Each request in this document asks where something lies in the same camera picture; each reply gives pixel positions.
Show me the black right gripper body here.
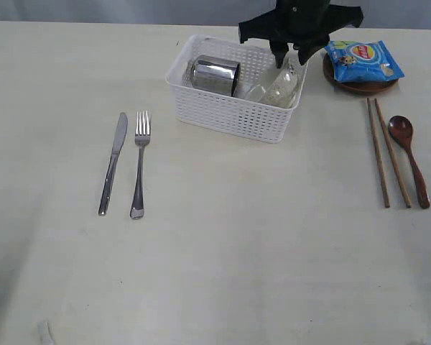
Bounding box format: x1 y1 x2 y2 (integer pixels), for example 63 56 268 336
238 0 363 49

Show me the white speckled ceramic bowl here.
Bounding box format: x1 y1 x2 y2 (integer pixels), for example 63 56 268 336
244 57 301 109

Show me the blue chips bag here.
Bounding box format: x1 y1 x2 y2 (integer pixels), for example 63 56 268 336
325 41 405 83

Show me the brown round plate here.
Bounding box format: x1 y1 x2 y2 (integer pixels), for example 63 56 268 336
322 52 399 96

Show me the wooden chopstick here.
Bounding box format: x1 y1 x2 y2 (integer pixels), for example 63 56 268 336
374 98 412 208
366 98 390 208

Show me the dark wooden spoon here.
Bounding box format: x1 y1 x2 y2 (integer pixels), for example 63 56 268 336
388 116 430 209

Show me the silver table knife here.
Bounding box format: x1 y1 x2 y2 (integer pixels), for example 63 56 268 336
98 112 128 216

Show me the silver metal fork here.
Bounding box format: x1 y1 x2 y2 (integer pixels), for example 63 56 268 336
130 111 151 219

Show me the white perforated plastic basket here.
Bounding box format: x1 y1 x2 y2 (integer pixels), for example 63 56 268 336
166 34 308 144

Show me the shiny steel cup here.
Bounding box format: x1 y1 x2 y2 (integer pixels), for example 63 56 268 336
189 55 241 96

